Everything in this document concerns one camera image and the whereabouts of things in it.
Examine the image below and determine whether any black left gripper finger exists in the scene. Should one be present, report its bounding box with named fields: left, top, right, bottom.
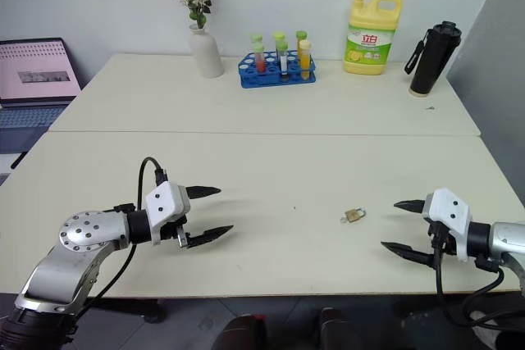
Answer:
left=186, top=225, right=235, bottom=249
left=185, top=185, right=223, bottom=201

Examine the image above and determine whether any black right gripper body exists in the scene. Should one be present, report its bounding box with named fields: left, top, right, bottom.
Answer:
left=426, top=220, right=457, bottom=257

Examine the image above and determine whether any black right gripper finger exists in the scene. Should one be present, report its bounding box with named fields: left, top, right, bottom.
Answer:
left=380, top=241, right=436, bottom=268
left=392, top=198, right=427, bottom=216

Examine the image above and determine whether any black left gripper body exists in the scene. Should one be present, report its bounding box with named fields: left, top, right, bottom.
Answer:
left=161, top=214, right=194, bottom=250

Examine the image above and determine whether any small brass padlock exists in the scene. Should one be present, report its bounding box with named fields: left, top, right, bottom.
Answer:
left=345, top=207, right=367, bottom=225

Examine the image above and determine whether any dark rounded shape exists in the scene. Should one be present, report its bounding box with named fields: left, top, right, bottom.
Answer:
left=212, top=313, right=268, bottom=350
left=317, top=306, right=354, bottom=350

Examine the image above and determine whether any blue test tube rack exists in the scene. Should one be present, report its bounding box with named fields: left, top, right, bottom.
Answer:
left=237, top=50, right=318, bottom=89

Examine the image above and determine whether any white ceramic vase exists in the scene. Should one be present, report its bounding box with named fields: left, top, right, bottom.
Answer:
left=188, top=23, right=226, bottom=80

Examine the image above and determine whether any red liquid tube green cap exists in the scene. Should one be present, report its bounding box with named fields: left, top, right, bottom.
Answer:
left=251, top=42, right=268, bottom=75

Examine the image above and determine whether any white labelled tube green cap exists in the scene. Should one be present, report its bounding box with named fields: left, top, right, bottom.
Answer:
left=275, top=39, right=290, bottom=77

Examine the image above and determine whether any yellow dish soap pump bottle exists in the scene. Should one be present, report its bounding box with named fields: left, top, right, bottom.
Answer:
left=342, top=0, right=404, bottom=77

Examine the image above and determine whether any orange liquid tube cream cap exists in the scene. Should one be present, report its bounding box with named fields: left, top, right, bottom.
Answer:
left=298, top=39, right=313, bottom=82

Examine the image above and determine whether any black pen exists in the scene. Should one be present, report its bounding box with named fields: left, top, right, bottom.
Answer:
left=9, top=151, right=29, bottom=170

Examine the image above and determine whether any grey open laptop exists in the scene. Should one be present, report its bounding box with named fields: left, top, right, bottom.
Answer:
left=0, top=36, right=84, bottom=156

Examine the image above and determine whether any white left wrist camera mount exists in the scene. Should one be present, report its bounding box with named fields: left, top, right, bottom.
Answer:
left=144, top=181, right=192, bottom=246

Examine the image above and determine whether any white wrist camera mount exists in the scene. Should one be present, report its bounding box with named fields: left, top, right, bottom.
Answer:
left=144, top=181, right=192, bottom=246
left=422, top=188, right=473, bottom=263

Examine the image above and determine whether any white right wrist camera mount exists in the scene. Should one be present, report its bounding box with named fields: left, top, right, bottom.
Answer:
left=422, top=188, right=473, bottom=263

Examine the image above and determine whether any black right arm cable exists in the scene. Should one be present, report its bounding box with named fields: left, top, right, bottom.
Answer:
left=431, top=225, right=525, bottom=332

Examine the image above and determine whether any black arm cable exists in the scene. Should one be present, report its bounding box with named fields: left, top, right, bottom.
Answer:
left=84, top=157, right=170, bottom=311
left=431, top=225, right=525, bottom=332

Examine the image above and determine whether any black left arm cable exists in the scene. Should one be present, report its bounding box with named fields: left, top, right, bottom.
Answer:
left=84, top=157, right=170, bottom=311

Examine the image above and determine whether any black tumbler with strap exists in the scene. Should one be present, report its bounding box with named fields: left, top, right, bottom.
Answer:
left=404, top=20, right=463, bottom=98

